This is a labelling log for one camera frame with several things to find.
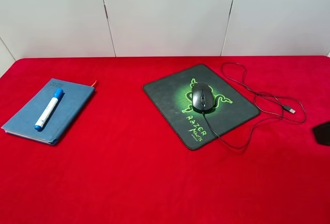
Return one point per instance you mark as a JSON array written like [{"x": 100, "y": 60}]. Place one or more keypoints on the red velvet table cloth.
[{"x": 120, "y": 162}]

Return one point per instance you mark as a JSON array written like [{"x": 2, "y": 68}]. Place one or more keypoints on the blue notebook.
[{"x": 73, "y": 100}]

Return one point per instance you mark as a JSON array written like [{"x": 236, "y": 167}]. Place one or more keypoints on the blue and white marker pen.
[{"x": 49, "y": 109}]

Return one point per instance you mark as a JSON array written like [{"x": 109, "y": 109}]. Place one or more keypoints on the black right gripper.
[{"x": 322, "y": 133}]

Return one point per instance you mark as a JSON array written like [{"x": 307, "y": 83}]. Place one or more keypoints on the black green Razer mouse pad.
[{"x": 173, "y": 98}]

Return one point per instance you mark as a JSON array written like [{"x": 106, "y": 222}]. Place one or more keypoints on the black computer mouse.
[{"x": 202, "y": 98}]

